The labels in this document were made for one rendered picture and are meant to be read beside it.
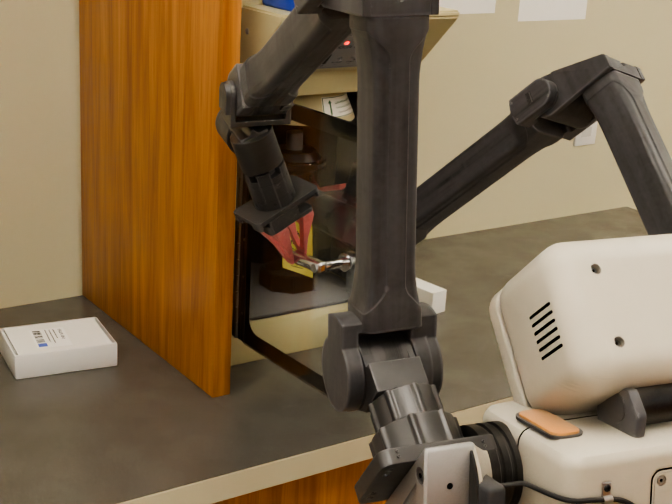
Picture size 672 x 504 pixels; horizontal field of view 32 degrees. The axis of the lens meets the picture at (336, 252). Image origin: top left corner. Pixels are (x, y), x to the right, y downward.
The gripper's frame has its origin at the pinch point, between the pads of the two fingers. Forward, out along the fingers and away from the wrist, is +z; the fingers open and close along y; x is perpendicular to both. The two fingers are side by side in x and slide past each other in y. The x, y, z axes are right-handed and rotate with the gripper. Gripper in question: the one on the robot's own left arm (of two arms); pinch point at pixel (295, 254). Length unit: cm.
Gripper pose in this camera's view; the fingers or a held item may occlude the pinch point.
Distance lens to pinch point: 162.3
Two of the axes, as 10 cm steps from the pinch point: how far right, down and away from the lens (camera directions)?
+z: 2.7, 8.0, 5.3
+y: -7.6, 5.2, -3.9
